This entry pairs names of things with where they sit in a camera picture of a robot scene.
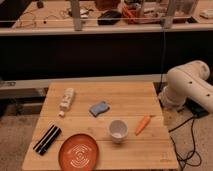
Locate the blue sponge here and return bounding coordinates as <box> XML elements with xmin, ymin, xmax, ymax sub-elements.
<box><xmin>89</xmin><ymin>101</ymin><xmax>110</xmax><ymax>117</ymax></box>

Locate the orange toy carrot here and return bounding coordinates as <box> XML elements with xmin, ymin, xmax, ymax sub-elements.
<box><xmin>135</xmin><ymin>116</ymin><xmax>151</xmax><ymax>135</ymax></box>

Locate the white cup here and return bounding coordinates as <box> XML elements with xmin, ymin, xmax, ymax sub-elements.
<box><xmin>108</xmin><ymin>120</ymin><xmax>128</xmax><ymax>144</ymax></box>

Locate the right metal post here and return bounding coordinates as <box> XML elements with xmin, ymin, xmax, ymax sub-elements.
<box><xmin>163</xmin><ymin>0</ymin><xmax>176</xmax><ymax>29</ymax></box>

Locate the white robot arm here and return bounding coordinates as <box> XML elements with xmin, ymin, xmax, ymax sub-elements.
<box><xmin>158</xmin><ymin>60</ymin><xmax>213</xmax><ymax>114</ymax></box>

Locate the orange plate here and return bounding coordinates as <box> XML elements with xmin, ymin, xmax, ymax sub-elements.
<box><xmin>58</xmin><ymin>134</ymin><xmax>99</xmax><ymax>171</ymax></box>

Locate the white bottle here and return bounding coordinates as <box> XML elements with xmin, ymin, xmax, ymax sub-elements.
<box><xmin>59</xmin><ymin>88</ymin><xmax>75</xmax><ymax>117</ymax></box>

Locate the black floor cable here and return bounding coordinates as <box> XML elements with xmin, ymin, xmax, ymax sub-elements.
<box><xmin>168</xmin><ymin>115</ymin><xmax>203</xmax><ymax>171</ymax></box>

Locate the orange tool on bench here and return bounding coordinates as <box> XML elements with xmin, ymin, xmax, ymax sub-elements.
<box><xmin>122</xmin><ymin>6</ymin><xmax>136</xmax><ymax>24</ymax></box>

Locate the metal post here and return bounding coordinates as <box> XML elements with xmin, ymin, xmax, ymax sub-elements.
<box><xmin>70</xmin><ymin>0</ymin><xmax>82</xmax><ymax>31</ymax></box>
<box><xmin>163</xmin><ymin>0</ymin><xmax>176</xmax><ymax>29</ymax></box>

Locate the wooden workbench shelf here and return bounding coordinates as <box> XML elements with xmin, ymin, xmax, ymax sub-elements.
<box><xmin>0</xmin><ymin>0</ymin><xmax>213</xmax><ymax>36</ymax></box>

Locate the left metal post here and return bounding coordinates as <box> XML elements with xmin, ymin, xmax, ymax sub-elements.
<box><xmin>70</xmin><ymin>0</ymin><xmax>82</xmax><ymax>31</ymax></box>

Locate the black hanging cable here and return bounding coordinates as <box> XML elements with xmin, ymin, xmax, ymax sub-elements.
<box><xmin>157</xmin><ymin>26</ymin><xmax>168</xmax><ymax>94</ymax></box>

